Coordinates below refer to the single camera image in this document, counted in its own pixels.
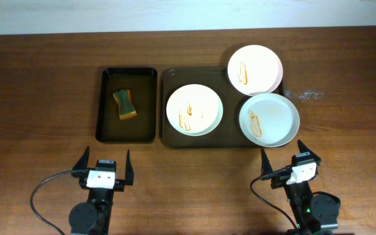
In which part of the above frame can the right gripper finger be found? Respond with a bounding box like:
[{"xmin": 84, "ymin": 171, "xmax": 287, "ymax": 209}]
[
  {"xmin": 260, "ymin": 148, "xmax": 273, "ymax": 180},
  {"xmin": 297, "ymin": 140, "xmax": 311, "ymax": 155}
]

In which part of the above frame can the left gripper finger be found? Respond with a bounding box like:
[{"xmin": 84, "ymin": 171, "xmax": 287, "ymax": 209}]
[
  {"xmin": 125, "ymin": 149, "xmax": 134, "ymax": 185},
  {"xmin": 72, "ymin": 146, "xmax": 89, "ymax": 170}
]

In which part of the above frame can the white plate tray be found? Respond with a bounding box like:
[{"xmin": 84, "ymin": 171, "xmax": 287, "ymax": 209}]
[{"xmin": 165, "ymin": 84, "xmax": 224, "ymax": 136}]

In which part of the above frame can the green and orange sponge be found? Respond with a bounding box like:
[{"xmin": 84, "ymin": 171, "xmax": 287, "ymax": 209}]
[{"xmin": 113, "ymin": 89, "xmax": 137, "ymax": 120}]

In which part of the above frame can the black small rectangular tray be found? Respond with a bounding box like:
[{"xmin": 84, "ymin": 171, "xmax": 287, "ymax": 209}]
[{"xmin": 95, "ymin": 67, "xmax": 157, "ymax": 144}]

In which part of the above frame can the white plate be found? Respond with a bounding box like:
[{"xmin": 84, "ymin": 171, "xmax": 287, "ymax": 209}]
[
  {"xmin": 227, "ymin": 45, "xmax": 283, "ymax": 96},
  {"xmin": 238, "ymin": 93, "xmax": 300, "ymax": 148}
]

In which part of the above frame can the large brown serving tray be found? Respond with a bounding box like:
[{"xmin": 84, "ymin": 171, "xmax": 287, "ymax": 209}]
[{"xmin": 161, "ymin": 67, "xmax": 257, "ymax": 148}]

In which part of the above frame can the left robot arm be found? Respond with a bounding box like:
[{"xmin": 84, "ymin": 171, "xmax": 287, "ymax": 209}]
[{"xmin": 69, "ymin": 148, "xmax": 134, "ymax": 235}]

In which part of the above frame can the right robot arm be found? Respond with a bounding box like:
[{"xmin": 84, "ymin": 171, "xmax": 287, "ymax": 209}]
[{"xmin": 259, "ymin": 140, "xmax": 341, "ymax": 234}]

